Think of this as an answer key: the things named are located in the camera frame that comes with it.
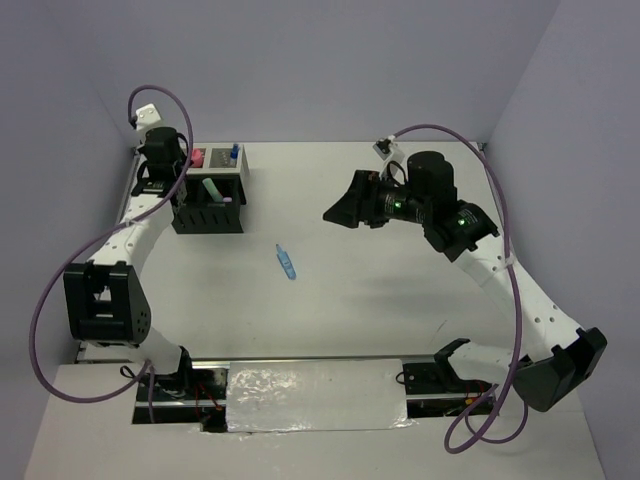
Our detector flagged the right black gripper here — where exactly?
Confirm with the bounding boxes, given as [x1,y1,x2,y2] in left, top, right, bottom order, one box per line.
[322,169,430,228]

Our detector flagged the green highlighter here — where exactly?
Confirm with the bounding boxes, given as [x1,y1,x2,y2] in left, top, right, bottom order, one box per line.
[202,178,225,203]

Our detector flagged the pink cap bottle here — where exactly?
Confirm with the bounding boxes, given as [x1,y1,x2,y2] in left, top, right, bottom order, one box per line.
[190,148,205,168]

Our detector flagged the blue cap spray bottle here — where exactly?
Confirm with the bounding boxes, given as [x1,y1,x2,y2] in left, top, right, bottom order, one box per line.
[229,144,239,163]

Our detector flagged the blue highlighter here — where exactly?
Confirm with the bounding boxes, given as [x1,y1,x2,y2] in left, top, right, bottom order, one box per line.
[276,244,297,280]

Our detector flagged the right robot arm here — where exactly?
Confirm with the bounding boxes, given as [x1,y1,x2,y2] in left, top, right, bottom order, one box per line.
[323,151,607,412]

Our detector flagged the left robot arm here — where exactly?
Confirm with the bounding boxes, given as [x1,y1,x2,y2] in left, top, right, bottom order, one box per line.
[63,127,196,399]

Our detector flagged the black slotted organizer box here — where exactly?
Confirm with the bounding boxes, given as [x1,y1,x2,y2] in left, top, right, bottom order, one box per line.
[172,174,247,234]

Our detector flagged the grey mesh organizer box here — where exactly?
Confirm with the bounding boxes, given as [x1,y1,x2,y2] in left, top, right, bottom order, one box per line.
[187,143,250,177]

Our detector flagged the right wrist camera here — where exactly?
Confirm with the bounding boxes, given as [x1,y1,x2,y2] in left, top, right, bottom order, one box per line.
[373,135,405,178]

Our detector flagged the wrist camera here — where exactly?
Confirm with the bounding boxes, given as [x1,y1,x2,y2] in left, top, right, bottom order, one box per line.
[373,135,405,178]
[129,103,164,135]

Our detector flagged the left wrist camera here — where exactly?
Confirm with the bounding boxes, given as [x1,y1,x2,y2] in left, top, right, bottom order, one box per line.
[129,103,164,135]

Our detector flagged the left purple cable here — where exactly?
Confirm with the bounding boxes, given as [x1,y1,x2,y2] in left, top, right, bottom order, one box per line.
[28,85,195,421]

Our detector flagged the purple cable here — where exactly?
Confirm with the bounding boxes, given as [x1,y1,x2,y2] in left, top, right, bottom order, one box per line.
[392,123,531,455]
[28,85,195,421]

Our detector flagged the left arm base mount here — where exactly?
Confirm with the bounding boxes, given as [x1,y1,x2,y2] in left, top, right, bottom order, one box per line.
[131,368,228,433]

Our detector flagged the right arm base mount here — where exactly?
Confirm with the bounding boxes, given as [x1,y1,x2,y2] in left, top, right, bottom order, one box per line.
[395,361,490,419]

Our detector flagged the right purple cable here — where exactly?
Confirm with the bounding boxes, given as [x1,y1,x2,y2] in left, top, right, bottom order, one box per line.
[392,123,531,455]

